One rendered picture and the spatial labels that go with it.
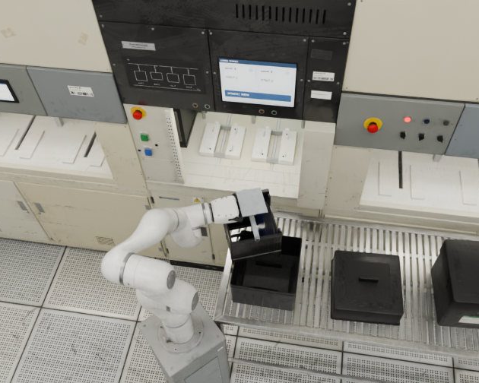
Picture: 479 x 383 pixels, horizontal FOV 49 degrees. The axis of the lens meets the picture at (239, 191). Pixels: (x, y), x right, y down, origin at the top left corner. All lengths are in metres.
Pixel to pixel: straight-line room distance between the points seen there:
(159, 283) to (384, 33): 1.07
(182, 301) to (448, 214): 1.33
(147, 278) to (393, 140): 1.13
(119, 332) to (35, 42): 1.75
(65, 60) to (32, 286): 1.75
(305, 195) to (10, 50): 1.37
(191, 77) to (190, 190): 0.75
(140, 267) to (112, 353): 1.65
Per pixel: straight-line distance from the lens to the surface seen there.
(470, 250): 2.36
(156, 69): 2.06
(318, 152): 2.17
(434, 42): 1.89
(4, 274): 3.65
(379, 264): 2.39
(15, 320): 3.48
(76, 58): 2.17
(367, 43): 1.87
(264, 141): 2.70
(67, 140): 2.97
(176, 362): 2.30
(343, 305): 2.28
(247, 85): 2.02
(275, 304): 2.31
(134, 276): 1.59
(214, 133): 2.75
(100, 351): 3.22
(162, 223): 1.63
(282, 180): 2.58
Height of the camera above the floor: 2.92
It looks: 54 degrees down
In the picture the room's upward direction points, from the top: 3 degrees counter-clockwise
